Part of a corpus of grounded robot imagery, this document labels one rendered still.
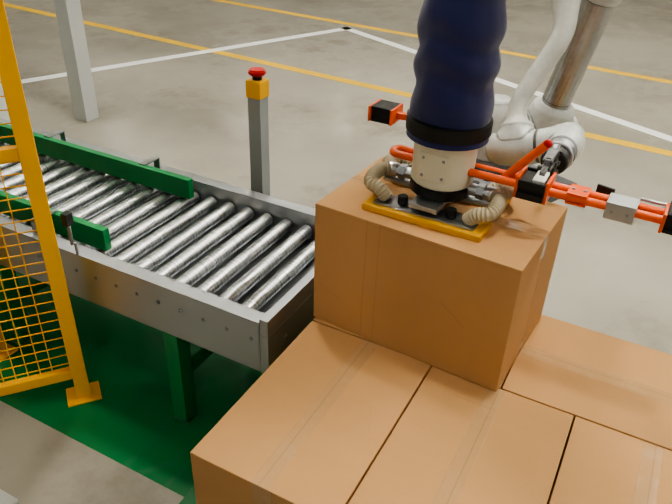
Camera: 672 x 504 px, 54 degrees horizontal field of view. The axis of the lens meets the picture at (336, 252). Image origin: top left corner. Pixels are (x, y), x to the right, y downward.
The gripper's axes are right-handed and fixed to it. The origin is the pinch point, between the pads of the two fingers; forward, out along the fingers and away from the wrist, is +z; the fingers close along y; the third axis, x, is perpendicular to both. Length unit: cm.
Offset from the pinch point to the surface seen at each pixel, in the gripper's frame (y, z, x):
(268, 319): 46, 33, 62
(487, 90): -22.5, 2.1, 16.7
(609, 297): 107, -128, -24
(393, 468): 53, 59, 10
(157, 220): 53, -5, 138
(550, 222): 12.8, -6.2, -4.0
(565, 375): 53, 5, -19
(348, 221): 15, 18, 45
